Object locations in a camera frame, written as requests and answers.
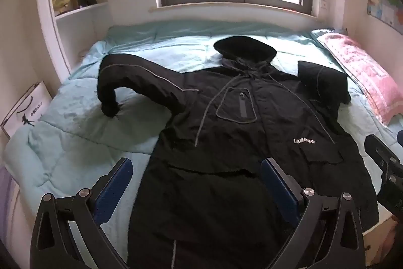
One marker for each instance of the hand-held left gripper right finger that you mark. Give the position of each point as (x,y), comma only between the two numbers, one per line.
(280,190)

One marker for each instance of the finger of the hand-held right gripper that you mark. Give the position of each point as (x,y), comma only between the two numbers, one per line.
(379,150)

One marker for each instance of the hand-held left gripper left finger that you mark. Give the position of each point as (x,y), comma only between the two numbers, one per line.
(115,190)

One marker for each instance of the black hooded jacket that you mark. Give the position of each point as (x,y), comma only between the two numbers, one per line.
(220,136)

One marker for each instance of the light blue quilt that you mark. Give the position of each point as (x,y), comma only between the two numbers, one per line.
(78,136)

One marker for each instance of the pink pillow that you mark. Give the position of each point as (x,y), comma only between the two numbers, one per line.
(368,76)

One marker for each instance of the lilac cloth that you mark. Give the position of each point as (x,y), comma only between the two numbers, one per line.
(6,202)

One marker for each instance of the white paper bag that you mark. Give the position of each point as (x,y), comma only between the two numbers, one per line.
(28,108)

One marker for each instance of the white wall socket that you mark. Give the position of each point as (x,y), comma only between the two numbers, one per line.
(323,3)

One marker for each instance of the white wall shelf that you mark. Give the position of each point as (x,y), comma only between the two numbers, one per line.
(82,9)

